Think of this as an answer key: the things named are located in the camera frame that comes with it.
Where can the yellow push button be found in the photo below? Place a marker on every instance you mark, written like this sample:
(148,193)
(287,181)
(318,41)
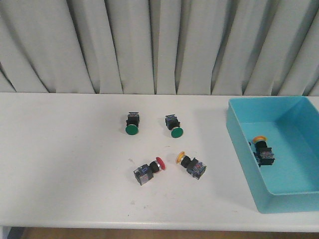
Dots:
(263,154)
(193,166)

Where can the lying red push button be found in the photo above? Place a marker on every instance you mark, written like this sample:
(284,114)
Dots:
(145,173)

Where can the green push button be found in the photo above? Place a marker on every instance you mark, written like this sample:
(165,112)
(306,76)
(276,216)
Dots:
(173,125)
(132,123)

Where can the left green push button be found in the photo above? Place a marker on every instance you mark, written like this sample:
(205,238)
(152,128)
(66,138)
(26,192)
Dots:
(132,123)

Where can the right green push button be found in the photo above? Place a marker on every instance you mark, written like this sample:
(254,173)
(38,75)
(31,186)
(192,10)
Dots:
(173,125)

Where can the white pleated curtain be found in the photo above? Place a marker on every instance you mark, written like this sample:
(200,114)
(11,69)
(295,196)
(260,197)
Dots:
(178,47)

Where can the light blue plastic box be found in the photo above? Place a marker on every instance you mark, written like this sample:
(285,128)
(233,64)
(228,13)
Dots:
(291,126)

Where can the lying yellow push button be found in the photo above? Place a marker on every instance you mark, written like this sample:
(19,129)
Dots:
(193,166)

